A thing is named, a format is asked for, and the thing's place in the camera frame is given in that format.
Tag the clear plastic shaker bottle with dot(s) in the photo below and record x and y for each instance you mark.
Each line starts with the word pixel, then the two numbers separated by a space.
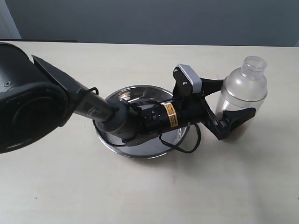
pixel 244 87

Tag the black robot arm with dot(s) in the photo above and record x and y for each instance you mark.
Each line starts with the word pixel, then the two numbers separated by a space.
pixel 36 98

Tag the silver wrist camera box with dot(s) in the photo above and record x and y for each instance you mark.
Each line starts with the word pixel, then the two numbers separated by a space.
pixel 187 80

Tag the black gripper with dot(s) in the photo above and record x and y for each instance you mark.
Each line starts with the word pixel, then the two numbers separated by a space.
pixel 177 113

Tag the round stainless steel dish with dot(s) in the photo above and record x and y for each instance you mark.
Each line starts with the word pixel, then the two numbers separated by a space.
pixel 152 148

